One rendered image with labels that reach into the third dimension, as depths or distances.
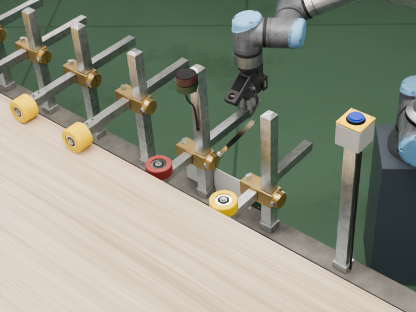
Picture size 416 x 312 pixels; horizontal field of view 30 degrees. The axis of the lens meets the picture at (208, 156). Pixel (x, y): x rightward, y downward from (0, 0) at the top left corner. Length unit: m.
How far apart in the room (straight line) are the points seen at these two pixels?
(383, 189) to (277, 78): 1.57
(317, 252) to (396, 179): 0.59
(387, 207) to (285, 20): 0.85
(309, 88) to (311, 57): 0.30
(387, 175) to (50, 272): 1.26
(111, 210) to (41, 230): 0.20
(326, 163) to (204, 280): 1.80
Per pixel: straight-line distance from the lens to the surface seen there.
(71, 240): 2.10
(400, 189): 2.80
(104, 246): 2.06
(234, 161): 3.67
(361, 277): 2.23
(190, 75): 2.14
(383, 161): 2.76
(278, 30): 2.34
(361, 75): 4.25
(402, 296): 2.21
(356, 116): 1.90
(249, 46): 2.38
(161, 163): 2.28
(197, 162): 2.37
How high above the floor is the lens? 2.37
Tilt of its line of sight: 40 degrees down
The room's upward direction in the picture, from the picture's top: 4 degrees counter-clockwise
